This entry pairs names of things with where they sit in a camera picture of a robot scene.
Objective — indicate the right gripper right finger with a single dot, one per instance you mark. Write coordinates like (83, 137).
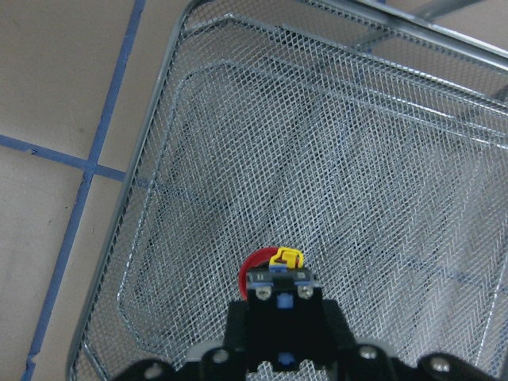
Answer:
(367, 359)

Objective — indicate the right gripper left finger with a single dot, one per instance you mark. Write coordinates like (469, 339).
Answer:
(224, 359)

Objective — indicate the red push button switch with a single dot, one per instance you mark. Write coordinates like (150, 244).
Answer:
(285, 317)

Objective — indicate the wire mesh shelf basket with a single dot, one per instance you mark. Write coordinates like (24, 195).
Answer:
(370, 141)

